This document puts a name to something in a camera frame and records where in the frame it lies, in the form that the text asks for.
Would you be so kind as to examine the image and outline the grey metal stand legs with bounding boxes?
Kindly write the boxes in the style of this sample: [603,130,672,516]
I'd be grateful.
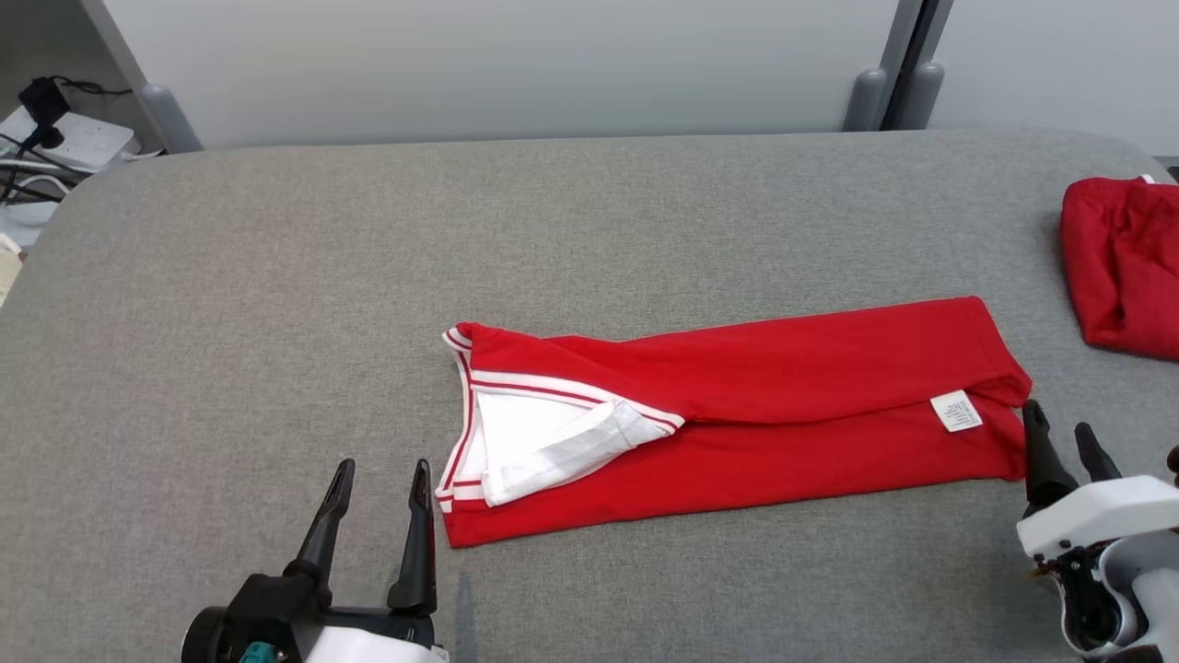
[884,0,959,131]

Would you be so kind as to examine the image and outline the thin black adapter cable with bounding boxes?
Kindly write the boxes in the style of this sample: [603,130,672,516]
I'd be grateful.
[55,78,134,98]

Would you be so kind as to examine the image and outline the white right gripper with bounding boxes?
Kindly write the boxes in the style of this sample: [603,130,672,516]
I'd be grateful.
[1016,398,1179,657]

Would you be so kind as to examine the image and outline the white floor cable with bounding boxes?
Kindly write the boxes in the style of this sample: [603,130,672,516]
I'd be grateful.
[0,157,75,199]

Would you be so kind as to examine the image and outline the black plug adapter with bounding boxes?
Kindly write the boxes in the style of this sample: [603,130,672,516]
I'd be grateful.
[18,77,72,153]

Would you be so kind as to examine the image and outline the red jersey with white trim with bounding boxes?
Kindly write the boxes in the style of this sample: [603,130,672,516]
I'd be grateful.
[435,295,1034,551]

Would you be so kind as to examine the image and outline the white power strip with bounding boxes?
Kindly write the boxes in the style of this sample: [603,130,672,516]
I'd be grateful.
[0,106,137,176]

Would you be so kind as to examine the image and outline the grey shelf with computer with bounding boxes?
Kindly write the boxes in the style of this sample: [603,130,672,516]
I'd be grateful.
[78,0,204,155]

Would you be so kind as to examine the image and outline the beige flat object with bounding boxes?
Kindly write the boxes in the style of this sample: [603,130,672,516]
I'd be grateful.
[0,233,24,309]

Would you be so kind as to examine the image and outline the red shorts with white stripes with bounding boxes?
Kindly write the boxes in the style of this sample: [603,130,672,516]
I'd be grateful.
[1059,175,1179,362]

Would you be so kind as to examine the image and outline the grey partition post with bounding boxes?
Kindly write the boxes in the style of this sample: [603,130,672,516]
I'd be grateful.
[843,0,925,133]

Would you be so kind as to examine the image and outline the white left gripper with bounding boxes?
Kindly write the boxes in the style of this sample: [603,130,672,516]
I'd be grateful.
[283,458,452,663]

